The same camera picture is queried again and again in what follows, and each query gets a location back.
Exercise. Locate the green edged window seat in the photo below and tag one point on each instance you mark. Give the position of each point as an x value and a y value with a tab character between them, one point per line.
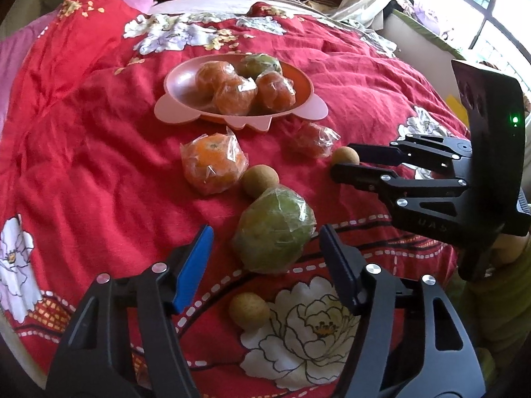
419	49

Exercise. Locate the pink plate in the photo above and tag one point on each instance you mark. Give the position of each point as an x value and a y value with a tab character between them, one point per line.
182	87

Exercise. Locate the pink quilt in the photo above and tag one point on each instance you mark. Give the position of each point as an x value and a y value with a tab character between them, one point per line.
16	58

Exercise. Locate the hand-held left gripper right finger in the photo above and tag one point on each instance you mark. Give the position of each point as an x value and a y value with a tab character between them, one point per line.
338	265

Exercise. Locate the purple cloth pile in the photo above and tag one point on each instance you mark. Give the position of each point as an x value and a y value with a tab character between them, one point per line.
427	12

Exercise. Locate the crumpled grey patterned cloth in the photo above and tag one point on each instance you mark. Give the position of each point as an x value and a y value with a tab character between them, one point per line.
373	37

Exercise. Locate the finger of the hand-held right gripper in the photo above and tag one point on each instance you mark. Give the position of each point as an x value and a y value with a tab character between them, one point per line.
373	151
356	176

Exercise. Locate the red floral quilt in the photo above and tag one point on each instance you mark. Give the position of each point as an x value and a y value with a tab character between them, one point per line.
103	166

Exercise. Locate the plastic orange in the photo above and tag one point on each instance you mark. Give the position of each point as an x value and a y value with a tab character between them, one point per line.
276	91
211	76
234	97
211	161

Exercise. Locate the window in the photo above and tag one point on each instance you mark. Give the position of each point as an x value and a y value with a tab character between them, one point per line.
477	0

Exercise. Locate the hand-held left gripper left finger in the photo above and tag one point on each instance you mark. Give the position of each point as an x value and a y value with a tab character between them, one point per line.
193	265

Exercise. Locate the person's right hand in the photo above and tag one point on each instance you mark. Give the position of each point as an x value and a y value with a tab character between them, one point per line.
514	251

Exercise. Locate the large green orange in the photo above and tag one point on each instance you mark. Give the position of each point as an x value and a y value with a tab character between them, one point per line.
273	232

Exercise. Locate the small reddish orange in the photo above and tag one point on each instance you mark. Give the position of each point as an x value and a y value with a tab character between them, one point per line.
311	139

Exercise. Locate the yellow card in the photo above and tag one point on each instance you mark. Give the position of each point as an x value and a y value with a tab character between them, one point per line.
456	110

